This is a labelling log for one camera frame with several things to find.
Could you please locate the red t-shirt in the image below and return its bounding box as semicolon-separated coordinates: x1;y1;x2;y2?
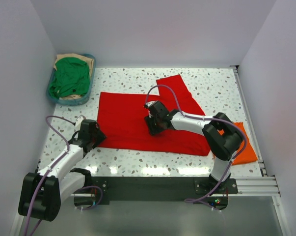
97;75;210;156

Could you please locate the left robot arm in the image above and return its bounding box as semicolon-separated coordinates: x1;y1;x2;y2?
18;119;106;221

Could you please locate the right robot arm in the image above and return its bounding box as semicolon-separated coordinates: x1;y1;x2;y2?
144;101;247;188

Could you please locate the blue plastic basket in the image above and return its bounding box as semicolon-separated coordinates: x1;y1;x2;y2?
46;53;97;107

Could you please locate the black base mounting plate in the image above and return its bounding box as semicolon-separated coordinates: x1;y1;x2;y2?
71;176;238;211

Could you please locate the green t-shirt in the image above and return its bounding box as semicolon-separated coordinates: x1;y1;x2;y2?
48;57;90;99

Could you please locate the orange folded t-shirt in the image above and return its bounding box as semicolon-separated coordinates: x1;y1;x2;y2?
211;120;258;166

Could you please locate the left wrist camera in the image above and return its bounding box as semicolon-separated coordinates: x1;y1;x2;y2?
75;115;86;127

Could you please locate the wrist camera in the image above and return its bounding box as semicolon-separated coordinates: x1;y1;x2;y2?
75;115;86;127
143;101;156;109

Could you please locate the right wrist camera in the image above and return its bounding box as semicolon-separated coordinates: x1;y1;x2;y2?
143;101;156;109

